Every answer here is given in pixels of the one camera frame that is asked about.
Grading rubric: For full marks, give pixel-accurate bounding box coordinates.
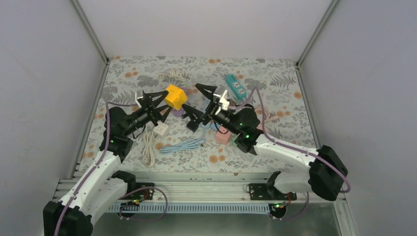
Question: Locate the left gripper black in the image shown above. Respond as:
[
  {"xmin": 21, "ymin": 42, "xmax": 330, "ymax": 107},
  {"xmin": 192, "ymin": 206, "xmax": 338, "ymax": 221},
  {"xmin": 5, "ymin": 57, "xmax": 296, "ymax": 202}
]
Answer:
[{"xmin": 123, "ymin": 91, "xmax": 173, "ymax": 137}]

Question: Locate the white coiled cable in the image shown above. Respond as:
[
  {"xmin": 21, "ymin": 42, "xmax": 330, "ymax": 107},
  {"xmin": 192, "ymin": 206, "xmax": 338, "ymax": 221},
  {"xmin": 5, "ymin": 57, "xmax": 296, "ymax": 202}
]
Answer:
[
  {"xmin": 159, "ymin": 69, "xmax": 190, "ymax": 86},
  {"xmin": 142, "ymin": 128, "xmax": 156, "ymax": 167}
]

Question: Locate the aluminium rail frame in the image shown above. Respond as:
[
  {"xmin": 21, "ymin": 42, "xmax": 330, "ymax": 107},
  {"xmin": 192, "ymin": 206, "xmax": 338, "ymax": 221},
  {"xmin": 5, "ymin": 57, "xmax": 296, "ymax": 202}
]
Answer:
[{"xmin": 54, "ymin": 172, "xmax": 346, "ymax": 204}]

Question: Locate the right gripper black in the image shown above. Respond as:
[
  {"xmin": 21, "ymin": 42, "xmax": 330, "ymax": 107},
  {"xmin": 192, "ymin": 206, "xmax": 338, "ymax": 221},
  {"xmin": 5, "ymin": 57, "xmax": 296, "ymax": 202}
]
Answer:
[{"xmin": 182, "ymin": 84, "xmax": 241, "ymax": 136}]

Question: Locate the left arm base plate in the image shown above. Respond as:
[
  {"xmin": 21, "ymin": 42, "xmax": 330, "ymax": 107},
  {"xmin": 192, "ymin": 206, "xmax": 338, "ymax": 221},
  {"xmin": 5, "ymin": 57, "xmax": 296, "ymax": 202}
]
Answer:
[{"xmin": 121, "ymin": 182, "xmax": 155, "ymax": 202}]

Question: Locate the white coiled cable front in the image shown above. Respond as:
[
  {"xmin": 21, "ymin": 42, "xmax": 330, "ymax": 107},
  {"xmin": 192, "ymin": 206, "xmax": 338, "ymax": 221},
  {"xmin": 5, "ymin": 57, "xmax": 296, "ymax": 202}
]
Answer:
[{"xmin": 142, "ymin": 128, "xmax": 156, "ymax": 167}]

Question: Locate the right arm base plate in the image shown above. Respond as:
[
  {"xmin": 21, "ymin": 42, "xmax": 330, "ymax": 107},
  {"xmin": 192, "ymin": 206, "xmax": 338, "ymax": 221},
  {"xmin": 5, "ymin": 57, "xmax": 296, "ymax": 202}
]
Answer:
[{"xmin": 245, "ymin": 183, "xmax": 298, "ymax": 201}]

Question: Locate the purple usb power strip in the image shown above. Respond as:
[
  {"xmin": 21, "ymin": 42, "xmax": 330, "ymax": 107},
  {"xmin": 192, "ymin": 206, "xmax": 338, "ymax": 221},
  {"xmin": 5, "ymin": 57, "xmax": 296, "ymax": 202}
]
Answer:
[{"xmin": 172, "ymin": 88, "xmax": 191, "ymax": 117}]

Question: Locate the white square socket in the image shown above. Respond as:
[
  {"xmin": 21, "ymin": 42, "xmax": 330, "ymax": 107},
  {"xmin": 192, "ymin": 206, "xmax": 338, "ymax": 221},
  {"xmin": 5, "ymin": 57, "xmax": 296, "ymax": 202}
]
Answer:
[{"xmin": 152, "ymin": 123, "xmax": 169, "ymax": 137}]

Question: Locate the pink cube power socket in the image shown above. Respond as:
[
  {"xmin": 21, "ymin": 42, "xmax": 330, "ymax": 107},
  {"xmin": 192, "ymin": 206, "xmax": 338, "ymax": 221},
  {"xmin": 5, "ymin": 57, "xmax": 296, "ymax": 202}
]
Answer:
[{"xmin": 215, "ymin": 126, "xmax": 232, "ymax": 145}]

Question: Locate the light blue cable duct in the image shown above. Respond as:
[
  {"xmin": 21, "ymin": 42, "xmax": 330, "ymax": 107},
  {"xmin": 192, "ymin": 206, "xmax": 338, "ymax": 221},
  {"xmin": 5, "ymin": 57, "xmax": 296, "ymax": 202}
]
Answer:
[{"xmin": 122, "ymin": 203, "xmax": 270, "ymax": 214}]

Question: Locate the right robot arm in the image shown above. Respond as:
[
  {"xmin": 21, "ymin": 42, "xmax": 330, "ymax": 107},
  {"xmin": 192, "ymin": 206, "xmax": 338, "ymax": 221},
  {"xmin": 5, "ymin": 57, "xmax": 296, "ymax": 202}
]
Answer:
[{"xmin": 182, "ymin": 84, "xmax": 351, "ymax": 201}]

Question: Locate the teal power strip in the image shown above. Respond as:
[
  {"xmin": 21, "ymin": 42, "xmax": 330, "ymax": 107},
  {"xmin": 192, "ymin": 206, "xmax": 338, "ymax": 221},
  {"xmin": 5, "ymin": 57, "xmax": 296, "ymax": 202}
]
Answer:
[{"xmin": 225, "ymin": 74, "xmax": 247, "ymax": 101}]

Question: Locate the pink coiled cable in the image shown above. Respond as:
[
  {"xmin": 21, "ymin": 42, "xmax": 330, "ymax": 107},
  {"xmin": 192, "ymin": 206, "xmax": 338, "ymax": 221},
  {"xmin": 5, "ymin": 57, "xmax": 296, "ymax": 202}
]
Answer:
[{"xmin": 254, "ymin": 104, "xmax": 277, "ymax": 129}]

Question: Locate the light blue power strip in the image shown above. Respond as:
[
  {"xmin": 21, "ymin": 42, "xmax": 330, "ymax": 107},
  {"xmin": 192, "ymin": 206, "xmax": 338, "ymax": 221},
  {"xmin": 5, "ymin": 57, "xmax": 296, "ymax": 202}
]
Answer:
[{"xmin": 200, "ymin": 98, "xmax": 212, "ymax": 140}]

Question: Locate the white coiled cable back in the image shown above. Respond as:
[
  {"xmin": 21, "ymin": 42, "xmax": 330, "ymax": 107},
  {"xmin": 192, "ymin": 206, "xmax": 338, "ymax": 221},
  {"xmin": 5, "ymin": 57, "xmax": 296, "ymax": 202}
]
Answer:
[{"xmin": 159, "ymin": 69, "xmax": 190, "ymax": 86}]

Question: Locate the floral table cloth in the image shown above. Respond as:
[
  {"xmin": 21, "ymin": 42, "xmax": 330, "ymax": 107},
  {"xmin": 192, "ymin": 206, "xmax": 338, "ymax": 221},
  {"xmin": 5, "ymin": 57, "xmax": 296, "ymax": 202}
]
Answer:
[{"xmin": 79, "ymin": 56, "xmax": 318, "ymax": 174}]

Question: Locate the yellow cube power socket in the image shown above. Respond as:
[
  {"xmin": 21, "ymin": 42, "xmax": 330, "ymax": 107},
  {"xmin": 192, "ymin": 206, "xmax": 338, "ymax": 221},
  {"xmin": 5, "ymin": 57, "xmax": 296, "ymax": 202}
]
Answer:
[{"xmin": 164, "ymin": 84, "xmax": 188, "ymax": 110}]

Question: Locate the light blue coiled cable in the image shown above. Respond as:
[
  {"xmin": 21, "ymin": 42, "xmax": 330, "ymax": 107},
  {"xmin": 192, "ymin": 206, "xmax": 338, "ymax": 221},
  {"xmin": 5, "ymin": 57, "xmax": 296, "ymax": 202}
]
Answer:
[{"xmin": 159, "ymin": 137, "xmax": 207, "ymax": 155}]

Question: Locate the small green plug adapter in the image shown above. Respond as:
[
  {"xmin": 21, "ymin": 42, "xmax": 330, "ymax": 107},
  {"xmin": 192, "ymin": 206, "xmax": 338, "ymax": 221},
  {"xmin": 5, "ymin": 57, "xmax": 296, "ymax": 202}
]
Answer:
[{"xmin": 232, "ymin": 136, "xmax": 242, "ymax": 147}]

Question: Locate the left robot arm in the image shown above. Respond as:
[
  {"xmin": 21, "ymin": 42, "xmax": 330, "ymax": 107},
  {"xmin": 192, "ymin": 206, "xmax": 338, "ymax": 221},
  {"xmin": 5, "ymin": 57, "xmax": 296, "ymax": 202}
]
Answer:
[{"xmin": 43, "ymin": 90, "xmax": 171, "ymax": 236}]

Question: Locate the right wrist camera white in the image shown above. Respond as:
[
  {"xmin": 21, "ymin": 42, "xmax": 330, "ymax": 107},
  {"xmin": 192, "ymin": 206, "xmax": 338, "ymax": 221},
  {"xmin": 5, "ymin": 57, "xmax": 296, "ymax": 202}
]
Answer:
[{"xmin": 212, "ymin": 86, "xmax": 230, "ymax": 111}]

